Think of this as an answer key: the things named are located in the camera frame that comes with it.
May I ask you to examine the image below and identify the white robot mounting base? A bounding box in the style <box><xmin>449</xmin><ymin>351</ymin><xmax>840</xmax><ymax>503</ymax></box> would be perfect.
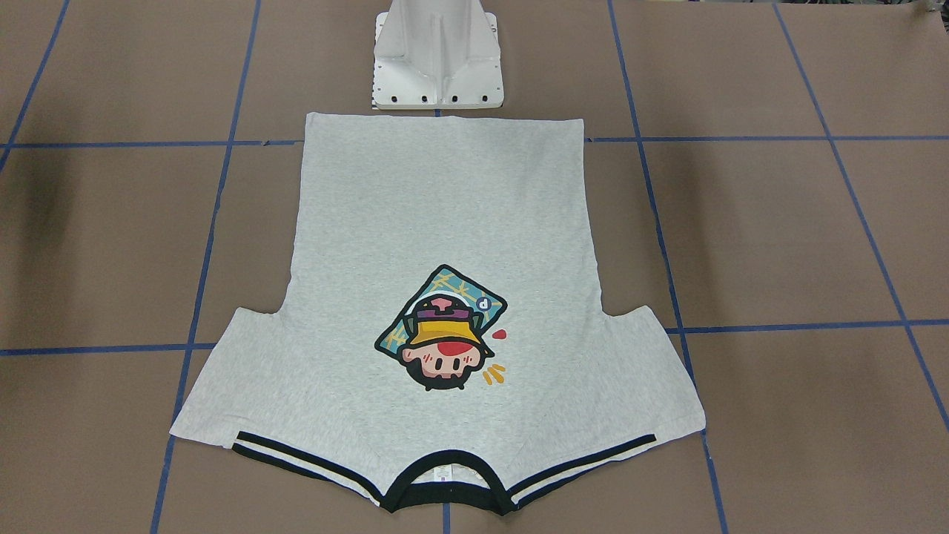
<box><xmin>371</xmin><ymin>1</ymin><xmax>505</xmax><ymax>111</ymax></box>

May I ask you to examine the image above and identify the grey cartoon print t-shirt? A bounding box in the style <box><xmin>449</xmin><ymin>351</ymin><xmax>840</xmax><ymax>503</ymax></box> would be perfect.
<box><xmin>171</xmin><ymin>113</ymin><xmax>706</xmax><ymax>515</ymax></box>

